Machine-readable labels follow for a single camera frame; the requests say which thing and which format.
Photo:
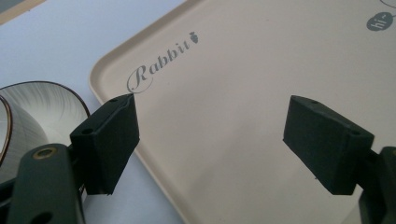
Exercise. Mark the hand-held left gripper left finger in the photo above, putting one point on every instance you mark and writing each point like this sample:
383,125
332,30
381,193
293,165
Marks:
107,146

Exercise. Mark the white striped brown-rimmed cup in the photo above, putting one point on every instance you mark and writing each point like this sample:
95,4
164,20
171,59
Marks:
21,137

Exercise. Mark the beige-edged grey board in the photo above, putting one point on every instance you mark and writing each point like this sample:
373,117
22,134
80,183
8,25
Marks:
12,7

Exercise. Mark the white striped brown-rimmed bowl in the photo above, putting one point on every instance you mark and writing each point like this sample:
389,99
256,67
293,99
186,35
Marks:
53,105

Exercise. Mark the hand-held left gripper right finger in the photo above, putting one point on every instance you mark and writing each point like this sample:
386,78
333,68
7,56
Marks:
323,146

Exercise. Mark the beige printed plastic tray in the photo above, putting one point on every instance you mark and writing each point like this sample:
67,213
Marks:
224,93

